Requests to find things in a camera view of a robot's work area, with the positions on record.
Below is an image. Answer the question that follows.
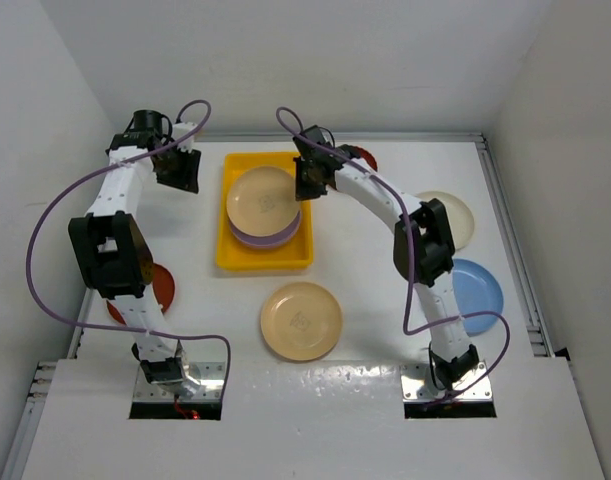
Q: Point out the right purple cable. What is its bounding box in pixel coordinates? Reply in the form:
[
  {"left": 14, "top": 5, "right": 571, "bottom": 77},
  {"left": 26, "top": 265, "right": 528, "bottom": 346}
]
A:
[{"left": 275, "top": 106, "right": 511, "bottom": 412}]

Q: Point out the dark red plate top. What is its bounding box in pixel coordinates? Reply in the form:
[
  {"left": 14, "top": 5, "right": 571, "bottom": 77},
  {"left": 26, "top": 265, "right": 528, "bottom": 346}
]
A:
[{"left": 347, "top": 145, "right": 378, "bottom": 171}]

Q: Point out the purple cable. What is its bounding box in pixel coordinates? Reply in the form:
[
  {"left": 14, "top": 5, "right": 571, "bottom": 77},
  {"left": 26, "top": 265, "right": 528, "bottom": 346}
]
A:
[
  {"left": 275, "top": 106, "right": 511, "bottom": 412},
  {"left": 25, "top": 100, "right": 232, "bottom": 401}
]

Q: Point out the purple plate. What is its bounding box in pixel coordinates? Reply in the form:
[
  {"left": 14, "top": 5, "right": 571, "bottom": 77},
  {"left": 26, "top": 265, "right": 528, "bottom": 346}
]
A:
[{"left": 228, "top": 221, "right": 288, "bottom": 249}]

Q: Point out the dark red plate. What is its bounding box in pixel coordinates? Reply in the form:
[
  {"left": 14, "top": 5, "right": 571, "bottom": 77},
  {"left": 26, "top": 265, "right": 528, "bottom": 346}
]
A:
[
  {"left": 106, "top": 263, "right": 176, "bottom": 325},
  {"left": 347, "top": 145, "right": 378, "bottom": 171}
]

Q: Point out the tan plate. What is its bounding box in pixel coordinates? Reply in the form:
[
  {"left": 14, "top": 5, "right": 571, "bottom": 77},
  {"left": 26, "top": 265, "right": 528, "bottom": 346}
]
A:
[
  {"left": 226, "top": 166, "right": 300, "bottom": 237},
  {"left": 260, "top": 282, "right": 343, "bottom": 362}
]

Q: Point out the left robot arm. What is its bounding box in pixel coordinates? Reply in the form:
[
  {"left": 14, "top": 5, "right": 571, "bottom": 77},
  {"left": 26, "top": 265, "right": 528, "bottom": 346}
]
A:
[{"left": 68, "top": 110, "right": 201, "bottom": 391}]

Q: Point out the dark red plate left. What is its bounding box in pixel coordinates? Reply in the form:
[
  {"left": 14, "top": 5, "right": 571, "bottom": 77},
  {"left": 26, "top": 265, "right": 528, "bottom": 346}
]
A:
[{"left": 106, "top": 263, "right": 176, "bottom": 325}]

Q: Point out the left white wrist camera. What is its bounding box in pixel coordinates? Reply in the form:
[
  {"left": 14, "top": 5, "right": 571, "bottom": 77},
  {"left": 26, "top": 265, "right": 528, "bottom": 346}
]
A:
[{"left": 172, "top": 122, "right": 196, "bottom": 152}]

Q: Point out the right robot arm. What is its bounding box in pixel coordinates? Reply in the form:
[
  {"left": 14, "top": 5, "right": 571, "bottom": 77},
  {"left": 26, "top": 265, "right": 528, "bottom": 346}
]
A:
[{"left": 293, "top": 126, "right": 479, "bottom": 391}]

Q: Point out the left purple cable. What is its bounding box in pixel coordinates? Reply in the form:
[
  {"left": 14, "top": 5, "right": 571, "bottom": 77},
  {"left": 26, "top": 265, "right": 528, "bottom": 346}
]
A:
[{"left": 25, "top": 100, "right": 232, "bottom": 401}]

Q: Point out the cream white plate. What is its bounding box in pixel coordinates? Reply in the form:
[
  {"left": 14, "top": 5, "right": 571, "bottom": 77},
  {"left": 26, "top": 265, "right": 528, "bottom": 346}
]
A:
[{"left": 416, "top": 191, "right": 475, "bottom": 251}]

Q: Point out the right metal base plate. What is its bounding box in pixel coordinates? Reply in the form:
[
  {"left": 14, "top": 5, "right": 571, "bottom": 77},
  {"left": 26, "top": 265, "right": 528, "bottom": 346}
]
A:
[{"left": 400, "top": 361, "right": 493, "bottom": 403}]

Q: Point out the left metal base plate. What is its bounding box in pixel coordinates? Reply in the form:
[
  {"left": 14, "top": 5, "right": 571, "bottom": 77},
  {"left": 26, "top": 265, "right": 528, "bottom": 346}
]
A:
[{"left": 132, "top": 362, "right": 226, "bottom": 404}]

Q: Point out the metal base plate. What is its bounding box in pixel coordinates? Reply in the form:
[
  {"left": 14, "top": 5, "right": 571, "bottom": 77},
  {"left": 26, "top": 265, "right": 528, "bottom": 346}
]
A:
[
  {"left": 400, "top": 361, "right": 493, "bottom": 403},
  {"left": 132, "top": 362, "right": 226, "bottom": 404}
]

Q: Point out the light blue plate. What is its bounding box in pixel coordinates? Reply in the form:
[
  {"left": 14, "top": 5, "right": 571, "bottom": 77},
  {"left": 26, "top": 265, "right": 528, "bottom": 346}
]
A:
[{"left": 453, "top": 259, "right": 504, "bottom": 336}]

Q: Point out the yellow plastic bin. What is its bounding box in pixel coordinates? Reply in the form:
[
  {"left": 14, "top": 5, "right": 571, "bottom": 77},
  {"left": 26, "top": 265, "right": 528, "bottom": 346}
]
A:
[{"left": 216, "top": 152, "right": 314, "bottom": 271}]

